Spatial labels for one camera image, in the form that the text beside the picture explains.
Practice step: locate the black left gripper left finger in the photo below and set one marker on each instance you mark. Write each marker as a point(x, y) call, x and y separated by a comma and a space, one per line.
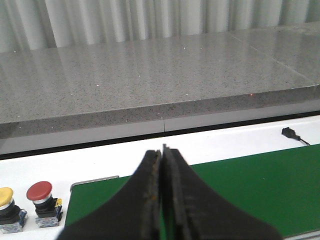
point(133, 213)

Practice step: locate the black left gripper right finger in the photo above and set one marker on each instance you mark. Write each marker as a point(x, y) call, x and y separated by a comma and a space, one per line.
point(194, 211)

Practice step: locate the green conveyor belt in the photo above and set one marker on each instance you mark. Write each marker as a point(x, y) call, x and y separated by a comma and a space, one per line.
point(280, 188)

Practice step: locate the white panel under slabs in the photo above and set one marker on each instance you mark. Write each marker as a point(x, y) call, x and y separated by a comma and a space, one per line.
point(83, 138)

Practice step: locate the grey stone slab left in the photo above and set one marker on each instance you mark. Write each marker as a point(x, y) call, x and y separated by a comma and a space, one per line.
point(73, 88)

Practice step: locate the grey stone slab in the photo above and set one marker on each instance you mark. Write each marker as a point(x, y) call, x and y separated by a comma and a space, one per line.
point(73, 88)
point(295, 46)

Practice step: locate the grey stone slab right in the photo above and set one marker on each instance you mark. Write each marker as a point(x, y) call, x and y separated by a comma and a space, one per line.
point(295, 46)

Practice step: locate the white corrugated curtain backdrop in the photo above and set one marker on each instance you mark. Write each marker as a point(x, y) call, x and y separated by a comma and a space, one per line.
point(41, 24)

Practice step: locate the far conveyor side rail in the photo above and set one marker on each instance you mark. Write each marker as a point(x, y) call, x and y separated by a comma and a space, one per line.
point(92, 181)

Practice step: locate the push button switch lower left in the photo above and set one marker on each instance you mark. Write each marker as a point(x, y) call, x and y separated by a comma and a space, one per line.
point(49, 210)

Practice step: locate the push button switch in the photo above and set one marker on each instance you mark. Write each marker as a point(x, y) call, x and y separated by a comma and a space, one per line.
point(49, 210)
point(12, 217)

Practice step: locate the push button switch upper left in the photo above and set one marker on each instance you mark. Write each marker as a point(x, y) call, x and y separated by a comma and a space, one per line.
point(12, 217)

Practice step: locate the black sensor with cable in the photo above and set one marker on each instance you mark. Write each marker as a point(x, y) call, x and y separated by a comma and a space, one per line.
point(291, 134)

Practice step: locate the aluminium conveyor side rail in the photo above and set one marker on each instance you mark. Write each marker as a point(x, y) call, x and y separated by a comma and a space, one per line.
point(310, 235)

